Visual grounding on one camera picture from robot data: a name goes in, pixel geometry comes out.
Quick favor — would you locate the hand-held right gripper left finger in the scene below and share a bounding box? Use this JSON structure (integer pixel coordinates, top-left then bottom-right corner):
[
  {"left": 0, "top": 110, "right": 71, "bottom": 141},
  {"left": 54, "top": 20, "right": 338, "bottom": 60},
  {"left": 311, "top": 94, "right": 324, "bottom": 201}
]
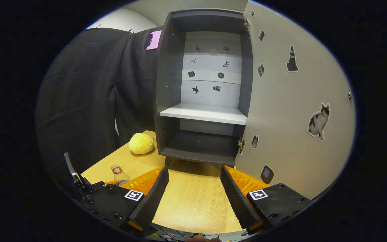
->
[{"left": 79, "top": 165, "right": 170, "bottom": 233}]

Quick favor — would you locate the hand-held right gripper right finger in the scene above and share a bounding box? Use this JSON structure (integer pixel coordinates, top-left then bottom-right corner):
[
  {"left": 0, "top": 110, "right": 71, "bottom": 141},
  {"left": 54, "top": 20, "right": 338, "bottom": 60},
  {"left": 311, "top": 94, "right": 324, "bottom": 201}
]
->
[{"left": 220, "top": 165, "right": 313, "bottom": 235}]

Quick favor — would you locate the clear plastic bottle red label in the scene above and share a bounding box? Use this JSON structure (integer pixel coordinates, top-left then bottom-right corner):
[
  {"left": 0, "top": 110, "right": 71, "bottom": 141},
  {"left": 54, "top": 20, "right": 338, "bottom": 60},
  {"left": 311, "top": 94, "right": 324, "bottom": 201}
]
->
[{"left": 111, "top": 164, "right": 131, "bottom": 187}]

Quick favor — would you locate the grey cabinet door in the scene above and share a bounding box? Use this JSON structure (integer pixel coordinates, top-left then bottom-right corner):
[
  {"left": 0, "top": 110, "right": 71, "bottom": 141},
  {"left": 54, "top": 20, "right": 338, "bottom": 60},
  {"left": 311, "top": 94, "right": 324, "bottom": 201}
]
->
[{"left": 234, "top": 0, "right": 357, "bottom": 200}]

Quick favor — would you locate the white cabinet shelf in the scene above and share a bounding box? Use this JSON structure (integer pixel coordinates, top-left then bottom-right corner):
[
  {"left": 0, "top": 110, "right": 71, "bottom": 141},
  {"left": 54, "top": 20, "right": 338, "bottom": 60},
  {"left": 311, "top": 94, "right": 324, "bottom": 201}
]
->
[{"left": 160, "top": 103, "right": 248, "bottom": 126}]

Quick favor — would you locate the dark grey cabinet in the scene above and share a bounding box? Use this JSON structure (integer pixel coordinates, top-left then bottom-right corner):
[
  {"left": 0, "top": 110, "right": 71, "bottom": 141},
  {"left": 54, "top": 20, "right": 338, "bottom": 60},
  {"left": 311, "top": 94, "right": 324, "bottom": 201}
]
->
[{"left": 153, "top": 8, "right": 254, "bottom": 167}]

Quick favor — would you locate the yellow plush toy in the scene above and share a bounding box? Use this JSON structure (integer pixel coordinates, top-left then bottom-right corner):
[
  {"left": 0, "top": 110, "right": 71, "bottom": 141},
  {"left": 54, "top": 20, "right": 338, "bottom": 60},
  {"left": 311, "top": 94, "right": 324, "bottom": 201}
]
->
[{"left": 129, "top": 133, "right": 155, "bottom": 155}]

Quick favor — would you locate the black backdrop cloth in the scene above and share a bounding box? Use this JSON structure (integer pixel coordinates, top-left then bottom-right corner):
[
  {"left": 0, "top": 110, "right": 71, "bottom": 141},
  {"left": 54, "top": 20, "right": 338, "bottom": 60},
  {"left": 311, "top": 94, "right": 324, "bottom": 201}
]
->
[{"left": 36, "top": 27, "right": 162, "bottom": 195}]

